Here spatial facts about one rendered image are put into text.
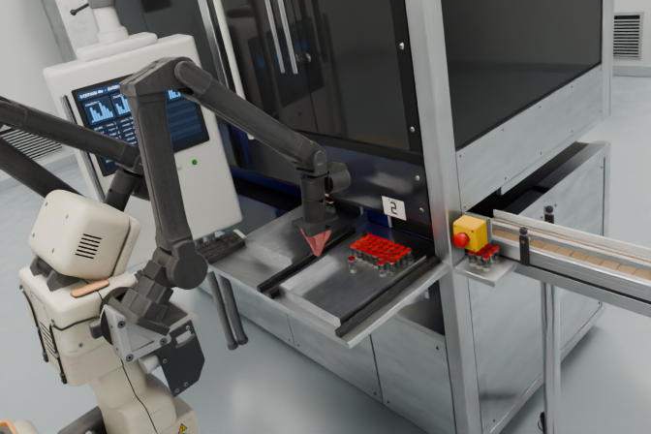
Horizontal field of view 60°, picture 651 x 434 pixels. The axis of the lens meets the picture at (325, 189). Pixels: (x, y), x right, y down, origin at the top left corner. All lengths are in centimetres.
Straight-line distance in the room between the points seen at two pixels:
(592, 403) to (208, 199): 166
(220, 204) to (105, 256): 105
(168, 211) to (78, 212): 19
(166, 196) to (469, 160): 84
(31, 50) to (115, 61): 464
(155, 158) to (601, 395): 197
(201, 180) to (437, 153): 102
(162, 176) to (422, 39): 69
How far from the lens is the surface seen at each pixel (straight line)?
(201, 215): 223
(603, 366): 267
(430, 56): 141
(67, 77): 202
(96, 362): 136
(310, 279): 169
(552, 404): 198
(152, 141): 110
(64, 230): 124
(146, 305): 116
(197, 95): 113
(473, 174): 163
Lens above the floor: 179
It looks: 24 degrees down
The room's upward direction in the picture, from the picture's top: 11 degrees counter-clockwise
